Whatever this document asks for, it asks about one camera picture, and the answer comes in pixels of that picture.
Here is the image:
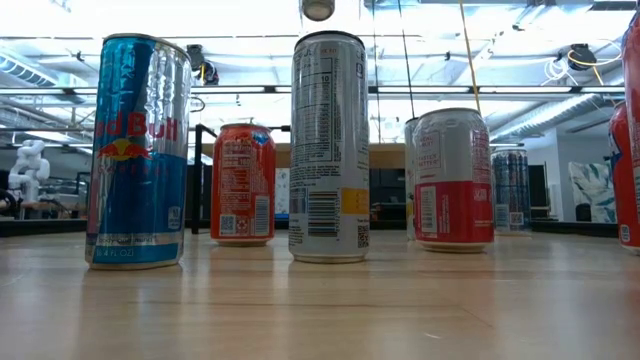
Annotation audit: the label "red-orange Fanta can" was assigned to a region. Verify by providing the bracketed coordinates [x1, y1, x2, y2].
[209, 122, 277, 248]
[608, 101, 637, 251]

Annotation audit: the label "yellow cable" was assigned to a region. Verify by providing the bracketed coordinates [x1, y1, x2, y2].
[457, 0, 483, 115]

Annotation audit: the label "blue silver Red Bull can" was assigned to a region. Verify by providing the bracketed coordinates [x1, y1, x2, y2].
[83, 32, 194, 272]

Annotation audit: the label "red soda can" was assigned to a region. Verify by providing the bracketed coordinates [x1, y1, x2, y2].
[619, 12, 640, 256]

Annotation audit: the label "teal and white artwork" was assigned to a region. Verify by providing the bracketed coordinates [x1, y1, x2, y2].
[568, 160, 619, 224]

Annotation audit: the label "wooden shelf black metal legs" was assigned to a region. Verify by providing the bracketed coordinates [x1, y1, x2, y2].
[191, 123, 407, 236]

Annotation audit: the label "black aluminium table frame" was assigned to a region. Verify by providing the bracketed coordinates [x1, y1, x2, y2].
[0, 217, 620, 239]

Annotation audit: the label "black ceiling cable reel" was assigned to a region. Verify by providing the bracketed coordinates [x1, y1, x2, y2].
[201, 60, 221, 86]
[567, 43, 599, 72]
[185, 43, 205, 71]

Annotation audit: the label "dark blue patterned slim can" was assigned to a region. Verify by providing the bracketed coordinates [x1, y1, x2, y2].
[490, 147, 533, 237]

